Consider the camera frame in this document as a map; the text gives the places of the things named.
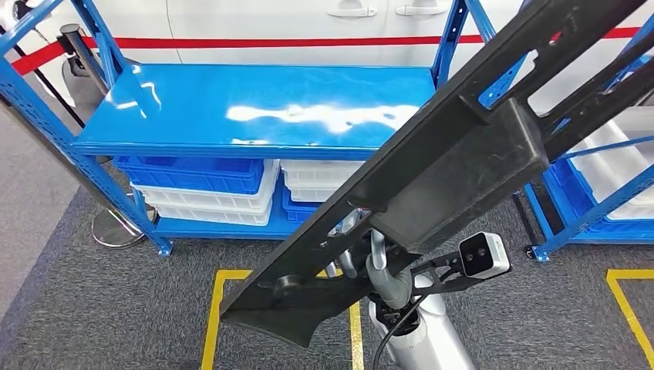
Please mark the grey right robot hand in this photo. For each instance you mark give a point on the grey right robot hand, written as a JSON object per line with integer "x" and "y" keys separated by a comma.
{"x": 391, "y": 286}

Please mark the black plastic panel part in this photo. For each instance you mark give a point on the black plastic panel part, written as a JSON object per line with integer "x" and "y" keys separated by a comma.
{"x": 460, "y": 168}

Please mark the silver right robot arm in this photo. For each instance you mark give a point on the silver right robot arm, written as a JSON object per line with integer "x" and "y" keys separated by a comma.
{"x": 429, "y": 342}

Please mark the blue metal shelf rack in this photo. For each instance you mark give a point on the blue metal shelf rack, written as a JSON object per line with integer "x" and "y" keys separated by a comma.
{"x": 557, "y": 237}
{"x": 204, "y": 133}

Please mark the barrier stanchion with round base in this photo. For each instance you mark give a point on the barrier stanchion with round base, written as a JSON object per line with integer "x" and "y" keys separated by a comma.
{"x": 122, "y": 230}

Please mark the red barrier belt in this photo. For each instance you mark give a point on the red barrier belt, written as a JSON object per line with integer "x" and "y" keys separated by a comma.
{"x": 255, "y": 42}

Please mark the white car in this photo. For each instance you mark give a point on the white car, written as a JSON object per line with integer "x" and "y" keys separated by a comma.
{"x": 255, "y": 20}

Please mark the black camera bracket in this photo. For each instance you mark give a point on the black camera bracket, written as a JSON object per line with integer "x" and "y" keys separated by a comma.
{"x": 439, "y": 273}

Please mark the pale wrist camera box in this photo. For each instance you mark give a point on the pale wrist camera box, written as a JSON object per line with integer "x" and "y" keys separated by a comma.
{"x": 485, "y": 255}

